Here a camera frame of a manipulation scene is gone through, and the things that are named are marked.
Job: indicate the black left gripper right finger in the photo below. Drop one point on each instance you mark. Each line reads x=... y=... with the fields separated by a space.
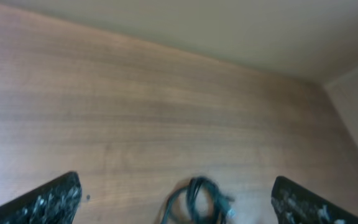
x=294 y=204

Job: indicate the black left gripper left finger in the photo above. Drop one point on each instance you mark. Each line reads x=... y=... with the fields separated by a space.
x=54 y=202

